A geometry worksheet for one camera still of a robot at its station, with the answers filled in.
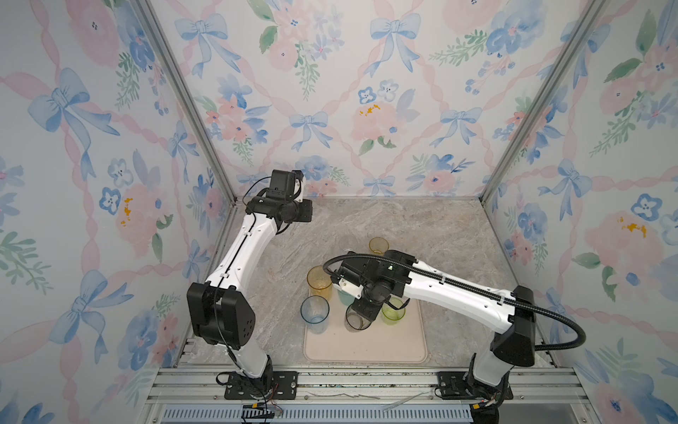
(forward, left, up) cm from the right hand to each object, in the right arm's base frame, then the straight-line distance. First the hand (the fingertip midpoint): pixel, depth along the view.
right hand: (363, 305), depth 73 cm
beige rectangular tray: (-5, -5, -16) cm, 18 cm away
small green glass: (+2, -10, -14) cm, 18 cm away
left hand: (+28, +17, +10) cm, 34 cm away
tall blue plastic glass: (+3, +15, -11) cm, 18 cm away
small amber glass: (+29, -7, -12) cm, 32 cm away
